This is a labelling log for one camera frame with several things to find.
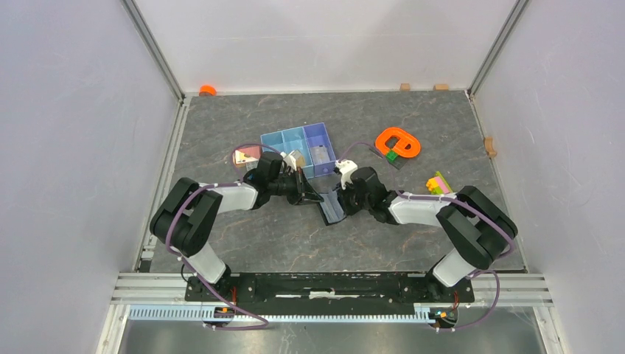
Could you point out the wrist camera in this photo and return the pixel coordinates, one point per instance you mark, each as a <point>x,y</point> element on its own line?
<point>293,161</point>
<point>345,169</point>

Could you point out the multicolour brick stack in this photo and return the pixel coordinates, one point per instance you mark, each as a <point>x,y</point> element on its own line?
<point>438,185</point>

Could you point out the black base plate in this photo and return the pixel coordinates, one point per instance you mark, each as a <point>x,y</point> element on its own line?
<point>339,293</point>

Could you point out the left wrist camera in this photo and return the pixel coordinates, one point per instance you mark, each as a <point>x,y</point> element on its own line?
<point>293,161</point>

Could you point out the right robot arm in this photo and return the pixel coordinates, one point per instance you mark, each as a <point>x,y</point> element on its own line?
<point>479,231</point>

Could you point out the black card holder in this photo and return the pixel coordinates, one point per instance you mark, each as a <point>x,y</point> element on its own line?
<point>332,207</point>

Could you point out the orange round cap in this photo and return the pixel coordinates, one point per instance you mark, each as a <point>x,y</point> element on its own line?
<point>207,90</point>

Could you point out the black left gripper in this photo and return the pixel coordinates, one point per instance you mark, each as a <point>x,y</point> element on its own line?
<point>304,191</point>

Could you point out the blue three-compartment tray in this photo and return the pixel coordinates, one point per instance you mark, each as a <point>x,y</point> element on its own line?
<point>302,138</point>

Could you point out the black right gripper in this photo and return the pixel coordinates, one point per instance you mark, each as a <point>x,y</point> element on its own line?
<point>343,194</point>

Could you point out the pink and orange block toy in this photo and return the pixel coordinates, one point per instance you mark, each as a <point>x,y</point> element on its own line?
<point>247,156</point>

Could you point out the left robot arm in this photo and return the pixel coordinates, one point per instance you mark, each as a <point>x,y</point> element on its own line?
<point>184,220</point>

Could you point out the orange oval ring toy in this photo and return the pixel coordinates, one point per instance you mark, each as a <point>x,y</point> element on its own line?
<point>398,141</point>

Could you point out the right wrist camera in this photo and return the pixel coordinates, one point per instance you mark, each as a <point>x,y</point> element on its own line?
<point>345,169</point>

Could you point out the wooden arch piece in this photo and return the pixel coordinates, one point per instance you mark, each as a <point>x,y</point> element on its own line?
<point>488,143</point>

